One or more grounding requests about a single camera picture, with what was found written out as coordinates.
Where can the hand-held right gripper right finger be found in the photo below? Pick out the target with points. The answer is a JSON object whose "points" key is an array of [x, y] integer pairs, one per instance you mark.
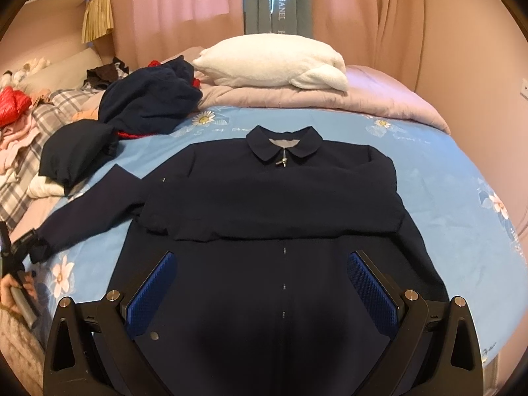
{"points": [[371, 295]]}

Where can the beige headboard cushion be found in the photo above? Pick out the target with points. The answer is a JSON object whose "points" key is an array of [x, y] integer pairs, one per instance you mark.
{"points": [[62, 70]]}

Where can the person's left forearm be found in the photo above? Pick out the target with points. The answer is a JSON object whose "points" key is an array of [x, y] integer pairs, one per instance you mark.
{"points": [[16, 338]]}

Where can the blue floral bedsheet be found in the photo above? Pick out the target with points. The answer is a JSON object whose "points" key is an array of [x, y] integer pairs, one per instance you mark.
{"points": [[433, 181]]}

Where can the pink quilt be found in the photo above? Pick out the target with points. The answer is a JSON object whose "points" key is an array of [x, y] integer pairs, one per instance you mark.
{"points": [[371, 99]]}

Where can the white plush pillow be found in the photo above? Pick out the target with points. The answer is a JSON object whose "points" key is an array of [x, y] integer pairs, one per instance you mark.
{"points": [[268, 57]]}

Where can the yellow fringed cloth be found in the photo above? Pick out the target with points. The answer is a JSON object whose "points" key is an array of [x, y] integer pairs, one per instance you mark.
{"points": [[98, 18]]}

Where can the peach cloth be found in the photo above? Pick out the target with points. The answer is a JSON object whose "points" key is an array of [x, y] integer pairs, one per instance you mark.
{"points": [[86, 114]]}

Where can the navy zip jacket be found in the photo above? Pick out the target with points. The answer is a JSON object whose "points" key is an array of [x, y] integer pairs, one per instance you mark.
{"points": [[268, 198]]}

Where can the pink curtain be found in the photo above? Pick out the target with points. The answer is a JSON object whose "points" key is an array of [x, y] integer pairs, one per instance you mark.
{"points": [[363, 8], [185, 4]]}

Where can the pink bedsheet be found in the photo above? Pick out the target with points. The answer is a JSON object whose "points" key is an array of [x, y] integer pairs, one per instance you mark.
{"points": [[41, 212]]}

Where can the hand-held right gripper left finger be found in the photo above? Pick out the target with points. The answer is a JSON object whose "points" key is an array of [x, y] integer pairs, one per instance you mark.
{"points": [[151, 295]]}

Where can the folded dark garment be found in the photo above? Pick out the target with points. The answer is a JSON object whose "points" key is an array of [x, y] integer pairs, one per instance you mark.
{"points": [[78, 148]]}

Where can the cream clothes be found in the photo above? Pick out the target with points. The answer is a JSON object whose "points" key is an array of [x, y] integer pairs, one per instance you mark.
{"points": [[29, 68]]}

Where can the grey printed curtain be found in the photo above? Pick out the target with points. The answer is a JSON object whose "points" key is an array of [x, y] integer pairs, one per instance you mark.
{"points": [[284, 0]]}

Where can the pink clothes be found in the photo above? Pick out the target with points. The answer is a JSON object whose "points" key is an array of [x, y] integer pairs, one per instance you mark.
{"points": [[16, 140]]}

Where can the black garment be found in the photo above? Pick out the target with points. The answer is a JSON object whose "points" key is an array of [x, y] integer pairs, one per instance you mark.
{"points": [[103, 75]]}

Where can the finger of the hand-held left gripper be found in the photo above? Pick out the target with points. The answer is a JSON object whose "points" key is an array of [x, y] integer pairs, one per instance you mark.
{"points": [[22, 242]]}

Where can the crumpled navy garment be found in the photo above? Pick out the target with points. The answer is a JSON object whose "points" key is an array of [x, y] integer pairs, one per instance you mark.
{"points": [[148, 99]]}

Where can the white quilted cloth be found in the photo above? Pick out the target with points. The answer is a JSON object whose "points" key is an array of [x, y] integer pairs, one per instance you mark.
{"points": [[41, 187]]}

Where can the grey plaid blanket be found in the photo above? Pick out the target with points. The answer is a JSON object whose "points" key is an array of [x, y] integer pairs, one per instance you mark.
{"points": [[62, 103]]}

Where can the person's left hand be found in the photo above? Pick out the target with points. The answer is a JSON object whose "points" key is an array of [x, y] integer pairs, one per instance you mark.
{"points": [[5, 295]]}

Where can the red down jacket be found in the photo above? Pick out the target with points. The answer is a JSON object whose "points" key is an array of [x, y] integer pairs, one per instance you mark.
{"points": [[14, 105]]}

